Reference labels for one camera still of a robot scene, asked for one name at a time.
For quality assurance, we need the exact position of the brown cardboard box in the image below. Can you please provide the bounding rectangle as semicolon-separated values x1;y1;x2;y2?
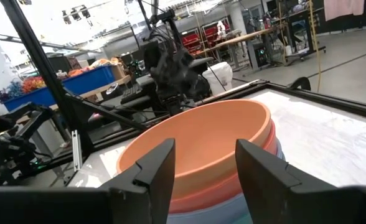
110;63;127;81

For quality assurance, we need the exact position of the pink hanging cloth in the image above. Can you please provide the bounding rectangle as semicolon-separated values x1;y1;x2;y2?
322;0;366;22

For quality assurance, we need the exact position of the silver tape roll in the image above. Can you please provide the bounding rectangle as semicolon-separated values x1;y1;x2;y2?
105;82;120;95

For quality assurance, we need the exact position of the blue plastic bin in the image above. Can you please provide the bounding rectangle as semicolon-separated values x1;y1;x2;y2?
3;64;117;112

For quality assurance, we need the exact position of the blue plastic bowl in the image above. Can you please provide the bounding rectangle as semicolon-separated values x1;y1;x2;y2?
166;141;286;224

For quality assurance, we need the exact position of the yellow hanging cable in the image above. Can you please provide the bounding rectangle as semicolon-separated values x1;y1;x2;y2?
307;0;323;93

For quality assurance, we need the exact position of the black rolling desk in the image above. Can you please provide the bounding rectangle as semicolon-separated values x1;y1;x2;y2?
285;7;327;60

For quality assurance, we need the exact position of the white bucket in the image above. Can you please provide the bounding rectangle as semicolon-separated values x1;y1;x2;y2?
202;61;234;96

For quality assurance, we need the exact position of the black frame post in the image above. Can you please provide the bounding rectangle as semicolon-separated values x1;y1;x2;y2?
0;0;94;154

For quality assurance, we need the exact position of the black diagonal frame brace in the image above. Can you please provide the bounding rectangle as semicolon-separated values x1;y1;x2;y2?
64;91;147;131

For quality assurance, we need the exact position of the black keyboard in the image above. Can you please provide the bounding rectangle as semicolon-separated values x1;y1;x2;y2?
120;83;144;105

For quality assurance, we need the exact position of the white figure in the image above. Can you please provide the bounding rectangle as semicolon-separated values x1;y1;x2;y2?
217;20;228;39

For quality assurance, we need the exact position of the red storage bin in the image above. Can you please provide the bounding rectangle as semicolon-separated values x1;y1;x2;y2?
182;30;201;52
203;25;230;47

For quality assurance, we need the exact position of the wooden work table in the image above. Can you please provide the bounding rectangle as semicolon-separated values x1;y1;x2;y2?
197;26;285;72

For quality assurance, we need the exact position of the wooden bench board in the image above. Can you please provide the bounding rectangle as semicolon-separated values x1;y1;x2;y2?
50;74;133;110

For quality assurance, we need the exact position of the peach plastic bowl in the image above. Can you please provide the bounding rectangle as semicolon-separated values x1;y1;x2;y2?
116;98;273;200

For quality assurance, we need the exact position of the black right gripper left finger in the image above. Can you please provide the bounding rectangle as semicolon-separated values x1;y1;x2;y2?
100;138;176;224

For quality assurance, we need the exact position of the black computer tower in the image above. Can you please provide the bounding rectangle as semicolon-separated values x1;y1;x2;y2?
251;43;270;68

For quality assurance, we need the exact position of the short aluminium extrusion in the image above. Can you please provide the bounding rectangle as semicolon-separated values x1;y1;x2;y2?
71;129;83;172

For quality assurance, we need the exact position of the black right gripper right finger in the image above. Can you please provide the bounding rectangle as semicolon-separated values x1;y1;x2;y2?
235;138;355;224

